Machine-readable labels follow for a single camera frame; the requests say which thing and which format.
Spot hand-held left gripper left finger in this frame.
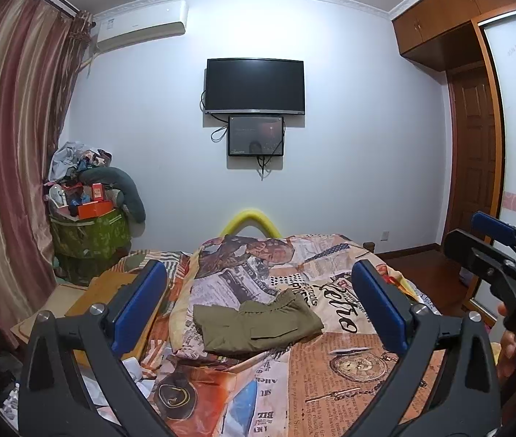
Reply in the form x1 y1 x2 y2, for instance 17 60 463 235
18 259 179 437

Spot white air conditioner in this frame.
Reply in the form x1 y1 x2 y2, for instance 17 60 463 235
95 0 189 53

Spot khaki pants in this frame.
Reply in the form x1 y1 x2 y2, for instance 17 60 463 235
193 288 325 355

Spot person's right hand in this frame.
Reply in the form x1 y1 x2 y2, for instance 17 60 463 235
496 303 516 377

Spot striped brown curtain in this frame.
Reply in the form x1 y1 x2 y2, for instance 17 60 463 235
0 0 92 351

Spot printed blanket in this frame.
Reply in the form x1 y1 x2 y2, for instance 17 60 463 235
117 232 450 437

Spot brown wooden door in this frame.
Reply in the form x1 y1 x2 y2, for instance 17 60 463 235
446 66 504 249

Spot grey neck pillow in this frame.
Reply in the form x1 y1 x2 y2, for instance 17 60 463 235
78 166 146 224

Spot yellow foam tube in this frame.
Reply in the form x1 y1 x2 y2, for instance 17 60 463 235
219 209 281 240

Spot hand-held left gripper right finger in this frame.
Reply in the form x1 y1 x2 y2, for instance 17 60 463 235
351 259 501 437

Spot black wall television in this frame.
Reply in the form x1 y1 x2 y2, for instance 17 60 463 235
203 58 306 115

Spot small wall monitor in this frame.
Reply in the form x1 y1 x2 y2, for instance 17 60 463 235
227 115 285 158

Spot pile of clothes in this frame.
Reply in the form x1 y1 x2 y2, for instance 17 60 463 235
49 141 113 210

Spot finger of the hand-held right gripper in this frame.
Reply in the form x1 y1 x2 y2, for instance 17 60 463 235
471 211 516 265
443 229 516 290

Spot wooden lap board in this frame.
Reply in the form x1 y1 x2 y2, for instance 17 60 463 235
64 271 168 360

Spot orange box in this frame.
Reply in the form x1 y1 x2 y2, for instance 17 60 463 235
77 200 117 219

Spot wooden overhead cabinet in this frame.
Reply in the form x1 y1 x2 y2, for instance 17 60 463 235
392 0 516 71

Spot flat cardboard sheet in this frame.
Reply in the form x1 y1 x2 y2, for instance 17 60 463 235
11 282 90 343

